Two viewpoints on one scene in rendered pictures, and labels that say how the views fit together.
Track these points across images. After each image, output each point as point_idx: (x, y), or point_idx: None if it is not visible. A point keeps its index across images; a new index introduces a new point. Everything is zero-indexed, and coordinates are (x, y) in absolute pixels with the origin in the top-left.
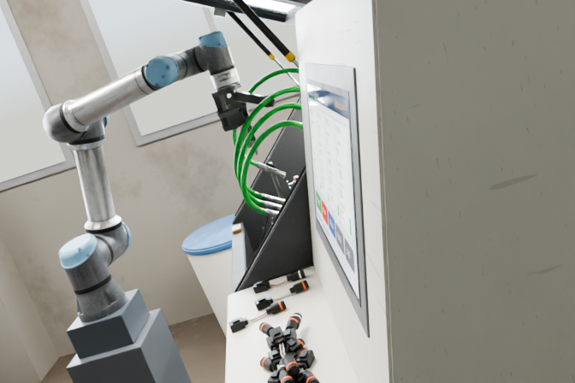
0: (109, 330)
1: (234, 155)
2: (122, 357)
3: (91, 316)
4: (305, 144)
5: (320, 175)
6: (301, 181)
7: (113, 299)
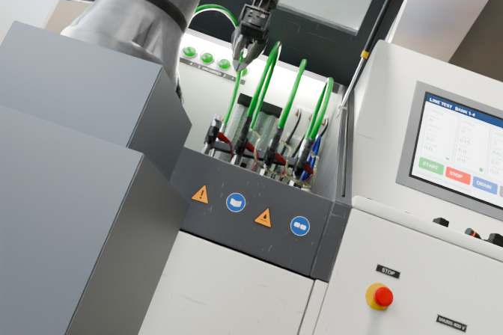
0: (174, 134)
1: (270, 60)
2: (175, 207)
3: (173, 81)
4: (369, 117)
5: (452, 152)
6: (352, 138)
7: None
